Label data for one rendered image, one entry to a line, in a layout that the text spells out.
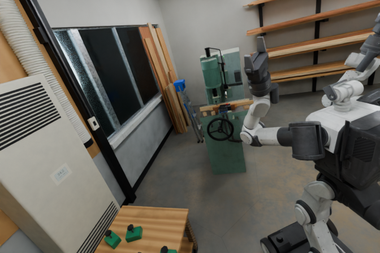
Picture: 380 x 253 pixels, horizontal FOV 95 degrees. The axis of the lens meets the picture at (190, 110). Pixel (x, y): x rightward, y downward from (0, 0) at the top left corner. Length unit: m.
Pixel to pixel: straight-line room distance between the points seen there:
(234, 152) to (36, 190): 1.89
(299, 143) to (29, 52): 1.78
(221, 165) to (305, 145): 1.75
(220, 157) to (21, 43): 2.17
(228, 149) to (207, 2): 3.15
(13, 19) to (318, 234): 2.49
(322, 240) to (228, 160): 1.21
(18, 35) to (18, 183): 0.99
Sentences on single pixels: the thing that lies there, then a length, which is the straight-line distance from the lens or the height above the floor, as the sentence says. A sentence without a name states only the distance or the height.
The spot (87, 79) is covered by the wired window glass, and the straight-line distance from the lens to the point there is 2.34.
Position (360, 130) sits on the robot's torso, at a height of 1.37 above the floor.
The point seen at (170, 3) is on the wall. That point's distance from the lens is 4.54.
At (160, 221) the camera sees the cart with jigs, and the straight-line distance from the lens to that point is 1.66.
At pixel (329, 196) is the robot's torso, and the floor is 0.94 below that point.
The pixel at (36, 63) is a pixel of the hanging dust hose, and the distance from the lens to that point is 1.76.
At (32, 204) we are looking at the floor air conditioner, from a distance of 1.57.
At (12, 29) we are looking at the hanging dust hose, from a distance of 1.79.
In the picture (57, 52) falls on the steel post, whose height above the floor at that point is 1.93.
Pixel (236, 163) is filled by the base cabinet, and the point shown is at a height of 0.17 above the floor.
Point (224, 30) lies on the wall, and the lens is 4.29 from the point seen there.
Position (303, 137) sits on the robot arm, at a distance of 0.81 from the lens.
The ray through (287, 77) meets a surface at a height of 0.54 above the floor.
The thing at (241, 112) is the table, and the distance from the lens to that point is 2.04.
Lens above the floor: 1.81
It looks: 23 degrees down
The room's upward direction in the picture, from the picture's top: 14 degrees counter-clockwise
